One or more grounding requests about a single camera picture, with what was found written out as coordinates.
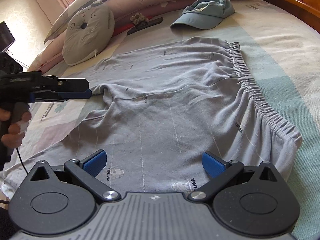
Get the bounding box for light grey pajama shorts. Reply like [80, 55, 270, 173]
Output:
[52, 37, 302, 192]

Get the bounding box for person's left hand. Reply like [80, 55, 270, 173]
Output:
[1, 111, 31, 148]

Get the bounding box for black monitor screen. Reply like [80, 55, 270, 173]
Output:
[0, 21, 15, 52]

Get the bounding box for grey cat face cushion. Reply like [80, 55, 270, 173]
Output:
[62, 0, 115, 66]

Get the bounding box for light blue baseball cap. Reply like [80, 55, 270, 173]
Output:
[170, 0, 235, 30]

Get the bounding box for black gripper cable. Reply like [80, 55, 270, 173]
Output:
[15, 147, 29, 176]

